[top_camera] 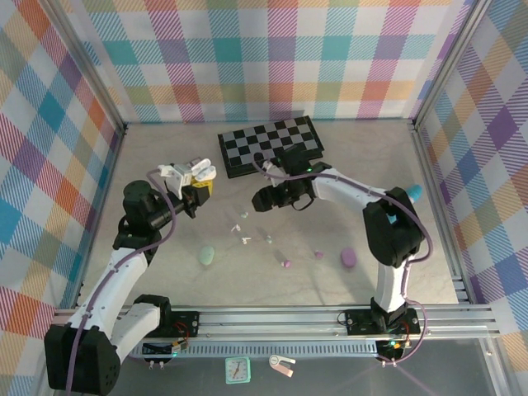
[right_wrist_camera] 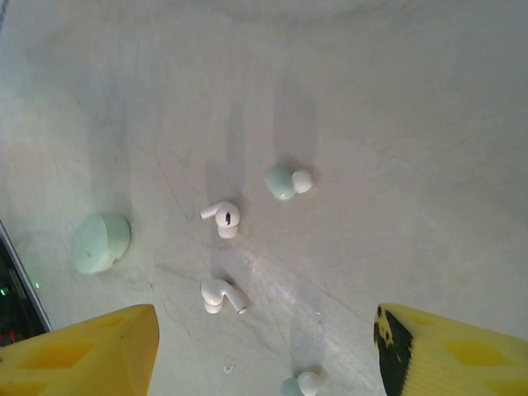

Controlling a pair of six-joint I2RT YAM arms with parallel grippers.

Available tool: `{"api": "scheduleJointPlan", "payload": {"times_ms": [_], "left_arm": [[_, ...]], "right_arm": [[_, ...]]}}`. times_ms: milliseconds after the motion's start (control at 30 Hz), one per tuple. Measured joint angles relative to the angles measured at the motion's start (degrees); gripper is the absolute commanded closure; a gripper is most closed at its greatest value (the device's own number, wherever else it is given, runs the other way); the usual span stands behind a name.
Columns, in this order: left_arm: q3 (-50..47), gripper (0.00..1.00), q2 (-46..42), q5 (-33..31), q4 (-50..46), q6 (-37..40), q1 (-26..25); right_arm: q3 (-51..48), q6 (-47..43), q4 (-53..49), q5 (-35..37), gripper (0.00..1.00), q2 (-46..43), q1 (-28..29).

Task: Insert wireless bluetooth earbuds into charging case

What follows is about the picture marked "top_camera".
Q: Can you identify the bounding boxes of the white pink small tool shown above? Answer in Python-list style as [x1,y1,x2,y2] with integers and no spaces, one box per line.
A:
[267,353,297,378]

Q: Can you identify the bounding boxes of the perforated metal strip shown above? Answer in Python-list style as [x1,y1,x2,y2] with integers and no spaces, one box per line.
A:
[125,344,380,359]

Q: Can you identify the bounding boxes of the aluminium frame post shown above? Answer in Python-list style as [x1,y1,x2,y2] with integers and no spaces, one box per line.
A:
[43,0,129,135]
[411,0,493,130]

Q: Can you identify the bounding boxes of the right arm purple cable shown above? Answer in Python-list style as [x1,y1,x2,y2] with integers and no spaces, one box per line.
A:
[252,153,434,368]

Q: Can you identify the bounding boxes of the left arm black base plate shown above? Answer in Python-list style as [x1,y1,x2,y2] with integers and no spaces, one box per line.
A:
[164,309,202,338]

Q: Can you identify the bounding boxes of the black silver chessboard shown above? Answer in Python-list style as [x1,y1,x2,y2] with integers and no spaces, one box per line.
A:
[217,115,325,180]

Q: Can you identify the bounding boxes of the left controller board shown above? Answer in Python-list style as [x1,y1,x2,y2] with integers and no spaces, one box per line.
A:
[141,338,191,361]

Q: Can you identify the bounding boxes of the teal square clock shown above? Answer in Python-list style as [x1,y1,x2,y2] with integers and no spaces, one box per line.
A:
[224,356,252,386]

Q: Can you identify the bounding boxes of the right controller board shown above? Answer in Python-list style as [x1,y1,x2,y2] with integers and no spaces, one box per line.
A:
[375,337,415,361]

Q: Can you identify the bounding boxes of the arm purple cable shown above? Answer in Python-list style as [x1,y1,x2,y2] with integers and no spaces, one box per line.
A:
[252,153,434,368]
[64,167,181,391]

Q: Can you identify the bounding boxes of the aluminium side rail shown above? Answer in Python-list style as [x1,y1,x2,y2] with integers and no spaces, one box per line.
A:
[72,123,129,310]
[410,119,474,309]

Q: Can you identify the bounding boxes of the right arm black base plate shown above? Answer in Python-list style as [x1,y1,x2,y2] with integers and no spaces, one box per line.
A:
[343,308,422,336]

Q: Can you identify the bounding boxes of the controller board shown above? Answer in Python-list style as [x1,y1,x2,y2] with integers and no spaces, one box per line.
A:
[375,337,415,361]
[141,338,191,361]

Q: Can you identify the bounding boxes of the green earbud charging case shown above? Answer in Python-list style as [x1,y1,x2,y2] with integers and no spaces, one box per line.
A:
[196,245,217,267]

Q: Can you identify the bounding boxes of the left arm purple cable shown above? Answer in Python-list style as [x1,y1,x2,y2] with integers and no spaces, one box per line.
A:
[64,167,181,391]

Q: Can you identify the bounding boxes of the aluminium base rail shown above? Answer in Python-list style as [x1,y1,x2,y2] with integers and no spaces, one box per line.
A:
[51,304,502,346]

